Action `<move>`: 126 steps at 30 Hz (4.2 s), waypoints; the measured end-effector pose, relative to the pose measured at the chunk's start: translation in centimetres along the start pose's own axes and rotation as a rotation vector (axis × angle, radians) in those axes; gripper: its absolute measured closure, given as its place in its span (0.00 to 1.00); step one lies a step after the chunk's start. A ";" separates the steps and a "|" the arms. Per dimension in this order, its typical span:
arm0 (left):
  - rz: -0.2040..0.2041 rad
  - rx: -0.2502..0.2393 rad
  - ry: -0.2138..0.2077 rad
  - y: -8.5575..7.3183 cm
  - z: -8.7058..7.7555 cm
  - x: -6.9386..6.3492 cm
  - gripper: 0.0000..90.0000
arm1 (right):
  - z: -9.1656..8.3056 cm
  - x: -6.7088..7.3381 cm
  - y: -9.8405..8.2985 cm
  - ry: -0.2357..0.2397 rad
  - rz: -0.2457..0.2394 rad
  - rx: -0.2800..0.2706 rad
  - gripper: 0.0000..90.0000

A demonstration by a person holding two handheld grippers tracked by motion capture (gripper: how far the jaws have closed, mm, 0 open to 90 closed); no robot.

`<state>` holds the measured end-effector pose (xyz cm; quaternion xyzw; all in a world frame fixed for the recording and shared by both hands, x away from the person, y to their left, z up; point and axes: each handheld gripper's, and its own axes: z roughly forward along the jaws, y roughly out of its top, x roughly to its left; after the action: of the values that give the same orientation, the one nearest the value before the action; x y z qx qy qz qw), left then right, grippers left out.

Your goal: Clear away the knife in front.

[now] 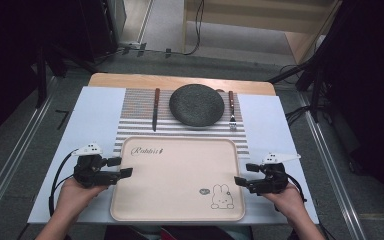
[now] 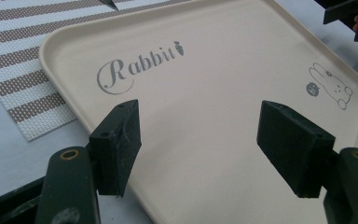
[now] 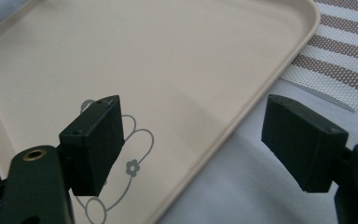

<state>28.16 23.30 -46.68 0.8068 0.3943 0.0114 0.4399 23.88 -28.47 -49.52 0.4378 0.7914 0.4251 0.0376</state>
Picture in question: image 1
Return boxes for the black floor cables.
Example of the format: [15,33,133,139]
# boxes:
[284,105,312,128]

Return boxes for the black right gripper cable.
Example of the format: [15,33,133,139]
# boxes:
[274,173,308,213]

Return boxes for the dark grey speckled plate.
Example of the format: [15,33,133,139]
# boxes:
[168,83,225,128]

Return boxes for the aluminium floor rail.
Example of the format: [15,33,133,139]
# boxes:
[298,93,368,240]
[0,76,60,231]

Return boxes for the brown-handled fork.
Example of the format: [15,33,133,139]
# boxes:
[228,90,238,132]

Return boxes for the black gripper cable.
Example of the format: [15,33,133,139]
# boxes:
[48,151,81,218]
[274,173,308,213]

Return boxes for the person's right hand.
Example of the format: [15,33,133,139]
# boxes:
[262,183,307,223]

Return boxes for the hanging black cable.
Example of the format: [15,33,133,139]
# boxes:
[183,0,205,56]

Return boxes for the beige tray with rabbit print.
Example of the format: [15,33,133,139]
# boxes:
[109,136,246,223]

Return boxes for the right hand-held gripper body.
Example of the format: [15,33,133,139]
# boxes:
[246,152,302,196]

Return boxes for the white table sheet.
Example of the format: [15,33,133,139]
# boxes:
[27,85,320,225]

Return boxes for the person's dark clothing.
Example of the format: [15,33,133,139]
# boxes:
[103,225,254,240]

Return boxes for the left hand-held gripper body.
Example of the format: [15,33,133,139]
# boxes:
[71,143,122,189]

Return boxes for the light wooden frame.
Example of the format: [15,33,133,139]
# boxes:
[181,0,343,65]

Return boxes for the black metal stand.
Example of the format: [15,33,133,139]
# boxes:
[268,49,334,124]
[34,43,98,109]

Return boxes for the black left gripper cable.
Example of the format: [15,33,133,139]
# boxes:
[48,151,81,218]

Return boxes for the person's left hand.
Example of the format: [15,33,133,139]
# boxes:
[55,178,109,223]

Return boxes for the striped placemat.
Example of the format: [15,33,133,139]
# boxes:
[113,87,250,160]

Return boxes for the brown-handled table knife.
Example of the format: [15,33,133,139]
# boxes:
[151,87,161,132]

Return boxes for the white power strip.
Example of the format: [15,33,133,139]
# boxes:
[119,40,148,52]

